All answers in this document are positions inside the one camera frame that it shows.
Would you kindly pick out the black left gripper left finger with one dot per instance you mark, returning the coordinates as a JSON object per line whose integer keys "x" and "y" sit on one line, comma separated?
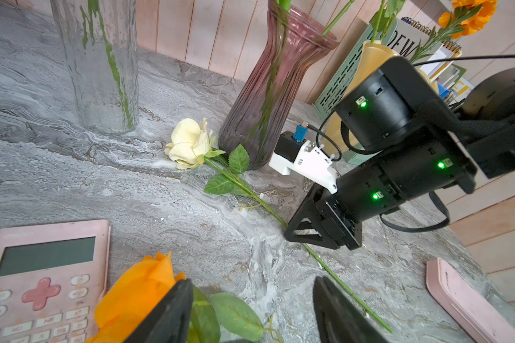
{"x": 170, "y": 318}

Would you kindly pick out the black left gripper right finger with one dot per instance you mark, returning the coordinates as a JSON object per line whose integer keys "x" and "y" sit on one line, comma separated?
{"x": 337, "y": 319}

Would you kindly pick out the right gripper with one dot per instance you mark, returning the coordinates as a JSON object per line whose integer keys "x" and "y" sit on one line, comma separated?
{"x": 361, "y": 195}

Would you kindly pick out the orange marigold flower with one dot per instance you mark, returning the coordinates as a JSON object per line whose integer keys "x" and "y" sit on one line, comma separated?
{"x": 466, "y": 18}

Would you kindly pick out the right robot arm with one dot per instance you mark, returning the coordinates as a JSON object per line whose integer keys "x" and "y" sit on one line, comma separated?
{"x": 416, "y": 145}

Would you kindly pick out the orange rose on table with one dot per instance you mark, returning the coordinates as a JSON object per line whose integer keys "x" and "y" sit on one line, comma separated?
{"x": 138, "y": 291}

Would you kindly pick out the dark purple glass vase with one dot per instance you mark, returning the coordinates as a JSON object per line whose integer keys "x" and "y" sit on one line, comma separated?
{"x": 295, "y": 42}

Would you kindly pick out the pink calculator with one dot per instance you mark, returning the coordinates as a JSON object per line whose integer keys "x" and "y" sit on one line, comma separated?
{"x": 52, "y": 277}

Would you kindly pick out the mint green file organizer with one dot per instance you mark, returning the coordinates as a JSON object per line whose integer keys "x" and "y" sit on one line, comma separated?
{"x": 347, "y": 73}

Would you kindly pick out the pink case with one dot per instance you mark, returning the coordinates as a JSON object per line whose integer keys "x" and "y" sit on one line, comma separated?
{"x": 481, "y": 321}

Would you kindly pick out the yellow ruffled vase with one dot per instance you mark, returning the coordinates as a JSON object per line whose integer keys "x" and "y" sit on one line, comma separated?
{"x": 378, "y": 109}

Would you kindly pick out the clear glass vase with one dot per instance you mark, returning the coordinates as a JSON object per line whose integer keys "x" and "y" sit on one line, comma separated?
{"x": 69, "y": 21}

